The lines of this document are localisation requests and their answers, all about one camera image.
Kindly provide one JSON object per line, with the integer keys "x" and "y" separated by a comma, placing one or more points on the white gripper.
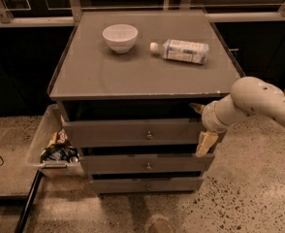
{"x": 208, "y": 117}

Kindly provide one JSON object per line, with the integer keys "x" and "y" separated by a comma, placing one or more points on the grey top drawer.
{"x": 133, "y": 132}

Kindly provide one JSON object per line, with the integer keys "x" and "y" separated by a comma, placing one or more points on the grey drawer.
{"x": 133, "y": 132}
{"x": 147, "y": 185}
{"x": 145, "y": 163}

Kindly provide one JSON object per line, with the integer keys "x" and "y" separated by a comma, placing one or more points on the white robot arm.
{"x": 249, "y": 97}

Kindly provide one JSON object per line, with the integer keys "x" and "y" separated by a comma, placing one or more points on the grey middle drawer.
{"x": 145, "y": 163}

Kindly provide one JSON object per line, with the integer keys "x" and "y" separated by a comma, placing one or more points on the grey bottom drawer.
{"x": 147, "y": 185}

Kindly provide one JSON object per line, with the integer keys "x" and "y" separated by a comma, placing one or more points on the grey drawer cabinet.
{"x": 94, "y": 82}

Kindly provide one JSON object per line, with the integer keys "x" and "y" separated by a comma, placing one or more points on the clear plastic water bottle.
{"x": 178, "y": 50}

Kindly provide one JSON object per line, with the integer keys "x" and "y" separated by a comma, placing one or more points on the white ceramic bowl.
{"x": 120, "y": 37}

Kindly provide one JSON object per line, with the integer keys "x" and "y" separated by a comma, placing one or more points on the brown snack bag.
{"x": 58, "y": 138}

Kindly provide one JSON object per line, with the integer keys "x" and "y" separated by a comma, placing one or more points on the blue snack packet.
{"x": 59, "y": 153}

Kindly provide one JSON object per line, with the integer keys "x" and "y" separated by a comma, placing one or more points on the clear plastic storage bin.
{"x": 50, "y": 123}

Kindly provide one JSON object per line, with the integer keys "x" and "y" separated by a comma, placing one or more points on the metal railing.
{"x": 36, "y": 18}

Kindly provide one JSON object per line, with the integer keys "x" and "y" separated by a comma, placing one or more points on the black floor rail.
{"x": 29, "y": 202}

